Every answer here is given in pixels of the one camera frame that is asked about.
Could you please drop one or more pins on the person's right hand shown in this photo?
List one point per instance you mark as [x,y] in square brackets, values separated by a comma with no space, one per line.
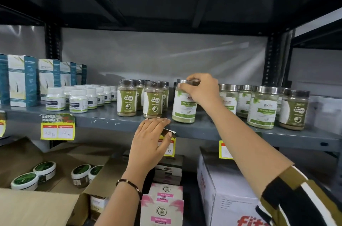
[205,92]

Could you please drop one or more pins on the person's left hand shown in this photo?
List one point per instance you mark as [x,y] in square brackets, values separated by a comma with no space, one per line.
[145,148]

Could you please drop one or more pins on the person's right thumb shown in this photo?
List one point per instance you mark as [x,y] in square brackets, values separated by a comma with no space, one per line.
[185,90]

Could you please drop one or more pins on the person's left thumb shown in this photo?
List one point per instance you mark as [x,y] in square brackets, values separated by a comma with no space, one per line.
[167,140]

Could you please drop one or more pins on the yellow price label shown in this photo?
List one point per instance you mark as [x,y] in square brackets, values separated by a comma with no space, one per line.
[170,147]
[57,128]
[225,151]
[2,127]

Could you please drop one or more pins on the white label green powder jar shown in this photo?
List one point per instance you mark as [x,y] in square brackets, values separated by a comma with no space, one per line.
[243,103]
[263,111]
[229,99]
[281,97]
[183,111]

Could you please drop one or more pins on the person's left forearm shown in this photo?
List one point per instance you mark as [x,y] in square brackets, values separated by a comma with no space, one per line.
[120,204]

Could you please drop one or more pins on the person's right forearm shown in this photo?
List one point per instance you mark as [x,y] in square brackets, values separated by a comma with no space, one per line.
[245,148]

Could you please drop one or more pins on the stack of dark boxes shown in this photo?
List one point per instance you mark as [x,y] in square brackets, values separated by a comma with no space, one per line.
[168,169]

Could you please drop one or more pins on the pink and white box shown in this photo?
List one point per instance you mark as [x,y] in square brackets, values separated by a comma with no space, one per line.
[161,212]
[165,191]

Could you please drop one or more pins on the grey metal shelving rack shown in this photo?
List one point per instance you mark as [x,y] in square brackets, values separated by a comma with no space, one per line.
[106,121]

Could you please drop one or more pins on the white tub green lid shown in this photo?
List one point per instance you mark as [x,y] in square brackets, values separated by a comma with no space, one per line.
[24,181]
[45,170]
[94,172]
[80,173]

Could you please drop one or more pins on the white cardboard carton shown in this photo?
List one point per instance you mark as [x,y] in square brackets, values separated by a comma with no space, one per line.
[227,193]

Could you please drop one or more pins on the row of small white bottles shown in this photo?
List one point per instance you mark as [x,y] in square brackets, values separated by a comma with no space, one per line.
[78,101]

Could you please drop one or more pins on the teal and white box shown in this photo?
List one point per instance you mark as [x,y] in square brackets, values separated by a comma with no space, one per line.
[82,73]
[48,73]
[3,79]
[68,73]
[20,81]

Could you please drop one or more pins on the open brown cardboard box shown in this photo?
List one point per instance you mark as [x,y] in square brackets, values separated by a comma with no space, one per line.
[40,207]

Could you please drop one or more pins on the striped olive black sleeve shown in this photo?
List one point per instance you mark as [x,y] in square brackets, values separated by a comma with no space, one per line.
[302,201]

